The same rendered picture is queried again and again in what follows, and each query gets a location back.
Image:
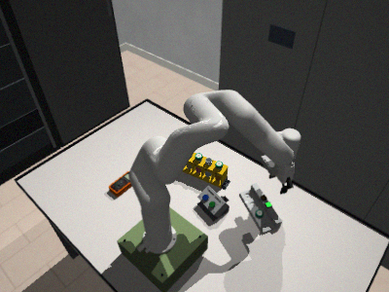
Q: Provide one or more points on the orange handheld multimeter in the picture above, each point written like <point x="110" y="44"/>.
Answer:
<point x="120" y="185"/>

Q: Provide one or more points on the grey button housing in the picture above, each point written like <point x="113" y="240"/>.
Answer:
<point x="210" y="200"/>

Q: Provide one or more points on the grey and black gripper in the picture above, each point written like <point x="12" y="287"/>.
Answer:
<point x="284" y="175"/>

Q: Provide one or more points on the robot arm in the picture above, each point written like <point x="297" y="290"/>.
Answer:
<point x="160" y="161"/>

